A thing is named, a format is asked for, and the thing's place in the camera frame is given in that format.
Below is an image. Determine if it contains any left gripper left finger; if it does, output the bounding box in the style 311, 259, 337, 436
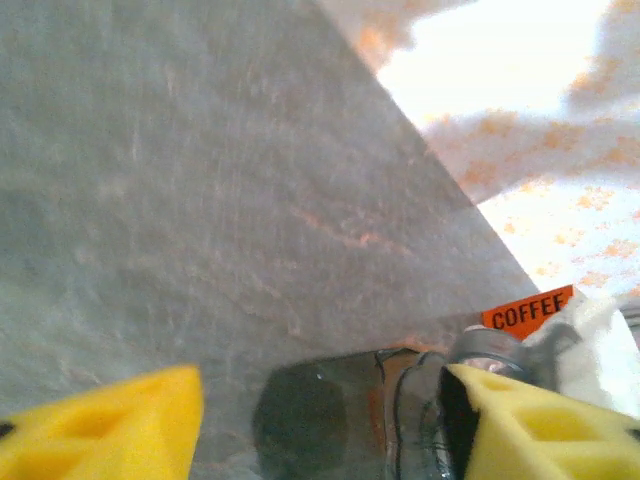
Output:
0, 363, 206, 480

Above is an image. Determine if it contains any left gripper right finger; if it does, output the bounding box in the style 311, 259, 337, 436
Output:
437, 362, 640, 480

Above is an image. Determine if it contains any white paper coffee filter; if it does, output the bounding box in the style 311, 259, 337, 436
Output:
522, 293, 640, 416

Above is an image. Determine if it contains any clear glass beaker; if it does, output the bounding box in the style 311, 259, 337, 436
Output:
377, 323, 584, 480

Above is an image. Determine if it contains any white orange coffee bag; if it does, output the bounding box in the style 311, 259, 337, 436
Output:
480, 283, 576, 334

